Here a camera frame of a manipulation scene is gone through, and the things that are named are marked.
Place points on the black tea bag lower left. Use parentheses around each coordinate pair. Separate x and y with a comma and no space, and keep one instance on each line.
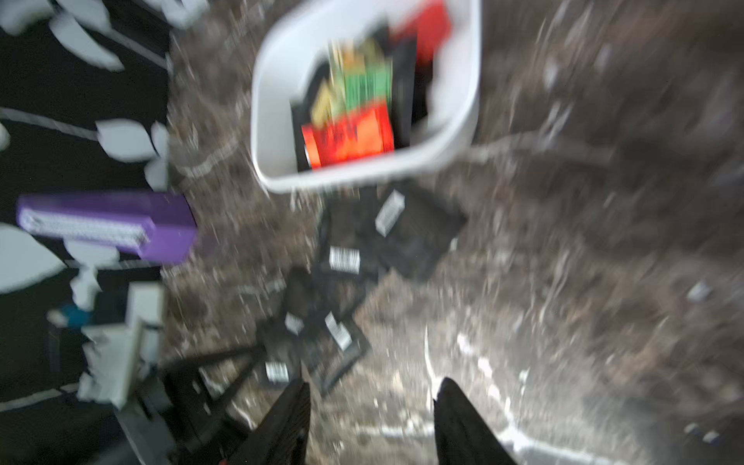
(282,363)

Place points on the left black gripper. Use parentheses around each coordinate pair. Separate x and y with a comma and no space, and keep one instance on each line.
(204,431)

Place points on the large red tea bag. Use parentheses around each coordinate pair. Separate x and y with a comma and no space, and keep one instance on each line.
(431,27)

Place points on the black tea bag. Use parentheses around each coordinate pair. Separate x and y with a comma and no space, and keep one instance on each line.
(329,348)
(282,363)
(309,296)
(403,227)

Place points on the black tea bag upper left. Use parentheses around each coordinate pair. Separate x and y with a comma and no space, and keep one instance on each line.
(329,348)

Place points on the black tea bag top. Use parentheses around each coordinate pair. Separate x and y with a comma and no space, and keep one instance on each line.
(403,227)

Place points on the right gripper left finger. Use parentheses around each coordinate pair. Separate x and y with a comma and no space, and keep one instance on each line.
(282,436)

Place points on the white storage box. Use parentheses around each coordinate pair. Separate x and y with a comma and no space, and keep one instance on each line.
(434,111)

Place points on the yellow patterned tea bag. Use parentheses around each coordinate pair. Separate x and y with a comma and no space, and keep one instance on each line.
(328,106)

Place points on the green tea bag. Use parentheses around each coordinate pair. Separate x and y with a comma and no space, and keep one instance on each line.
(362,71)

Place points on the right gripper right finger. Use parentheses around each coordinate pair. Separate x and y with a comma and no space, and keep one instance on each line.
(461,434)

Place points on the small red tea bag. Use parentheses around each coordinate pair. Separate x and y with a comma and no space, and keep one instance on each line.
(361,134)

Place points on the purple metronome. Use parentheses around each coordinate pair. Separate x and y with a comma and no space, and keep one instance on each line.
(156,226)

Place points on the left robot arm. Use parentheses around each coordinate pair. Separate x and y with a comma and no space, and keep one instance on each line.
(123,366)

